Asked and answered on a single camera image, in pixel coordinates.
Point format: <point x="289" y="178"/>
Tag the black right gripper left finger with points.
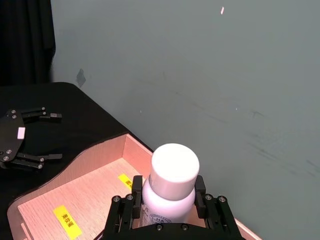
<point x="123" y="212"/>

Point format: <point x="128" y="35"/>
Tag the white plastic bottle with cap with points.
<point x="172" y="172"/>

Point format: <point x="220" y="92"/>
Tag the black curtain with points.
<point x="25" y="40"/>

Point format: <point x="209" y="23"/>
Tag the black table cloth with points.
<point x="82" y="120"/>

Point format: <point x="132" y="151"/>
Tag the long yellow label sticker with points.
<point x="67" y="220"/>

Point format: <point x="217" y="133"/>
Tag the short yellow label sticker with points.
<point x="125" y="181"/>

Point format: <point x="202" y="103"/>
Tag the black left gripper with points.
<point x="10" y="135"/>

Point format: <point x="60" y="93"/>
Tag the shallow wooden tray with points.
<point x="92" y="180"/>

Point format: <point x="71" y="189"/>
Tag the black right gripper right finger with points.
<point x="216" y="212"/>

